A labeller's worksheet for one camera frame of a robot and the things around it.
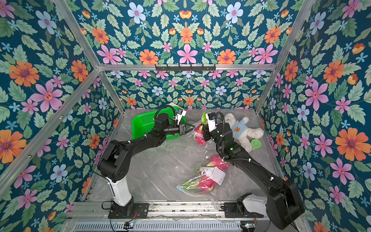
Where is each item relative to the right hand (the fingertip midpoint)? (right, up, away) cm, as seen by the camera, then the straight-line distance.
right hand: (207, 120), depth 78 cm
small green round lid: (+33, -15, +16) cm, 40 cm away
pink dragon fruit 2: (+5, -23, +3) cm, 24 cm away
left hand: (-7, -4, +3) cm, 8 cm away
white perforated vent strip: (-27, -53, -8) cm, 60 cm away
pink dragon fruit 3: (-3, -32, -4) cm, 33 cm away
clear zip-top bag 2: (+6, -30, 0) cm, 31 cm away
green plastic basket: (-46, -1, +30) cm, 55 cm away
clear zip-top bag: (+1, -15, 0) cm, 15 cm away
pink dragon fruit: (-5, -7, -3) cm, 9 cm away
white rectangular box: (-25, +14, +41) cm, 50 cm away
